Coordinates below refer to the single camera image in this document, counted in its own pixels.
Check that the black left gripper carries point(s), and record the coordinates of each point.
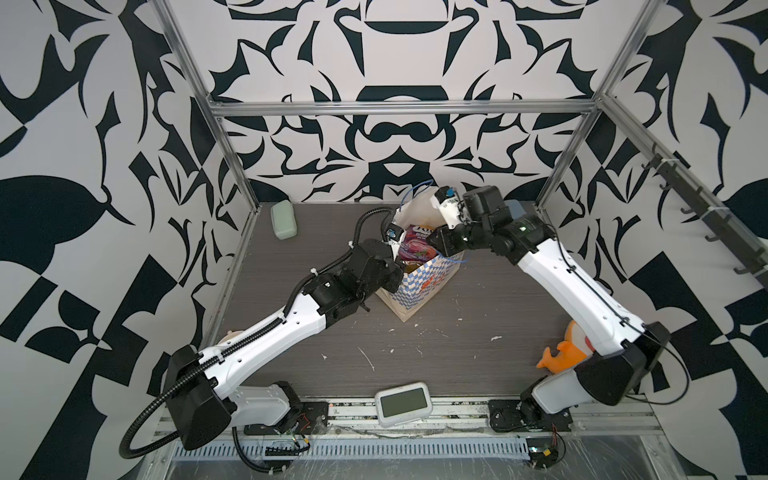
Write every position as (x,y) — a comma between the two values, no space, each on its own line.
(395,272)

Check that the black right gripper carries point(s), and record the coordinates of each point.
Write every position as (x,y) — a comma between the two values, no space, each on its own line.
(445,247)

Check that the checkered paper bag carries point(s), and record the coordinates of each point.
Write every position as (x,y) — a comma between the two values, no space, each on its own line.
(421,282)

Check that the purple candy bag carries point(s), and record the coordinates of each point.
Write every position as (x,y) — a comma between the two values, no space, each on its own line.
(415,247)

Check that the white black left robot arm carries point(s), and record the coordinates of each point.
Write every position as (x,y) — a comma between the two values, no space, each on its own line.
(203,387)

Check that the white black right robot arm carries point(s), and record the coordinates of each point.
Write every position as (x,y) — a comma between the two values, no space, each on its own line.
(625,347)

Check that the white digital timer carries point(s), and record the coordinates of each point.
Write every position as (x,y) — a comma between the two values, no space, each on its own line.
(403,404)

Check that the orange shark plush toy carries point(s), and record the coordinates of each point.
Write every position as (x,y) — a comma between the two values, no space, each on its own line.
(572,350)

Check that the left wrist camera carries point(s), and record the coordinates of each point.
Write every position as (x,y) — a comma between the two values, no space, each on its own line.
(393,233)

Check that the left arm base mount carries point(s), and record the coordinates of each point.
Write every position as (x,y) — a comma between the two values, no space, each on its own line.
(276,410)

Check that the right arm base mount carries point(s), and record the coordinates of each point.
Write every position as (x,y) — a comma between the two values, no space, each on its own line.
(525,415)

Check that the white slotted cable duct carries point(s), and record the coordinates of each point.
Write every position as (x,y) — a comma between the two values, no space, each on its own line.
(335,448)

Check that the black wall hook rail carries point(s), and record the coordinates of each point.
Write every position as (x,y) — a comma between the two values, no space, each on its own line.
(701,204)

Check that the aluminium cage frame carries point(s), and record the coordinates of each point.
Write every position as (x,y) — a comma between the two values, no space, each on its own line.
(551,101)

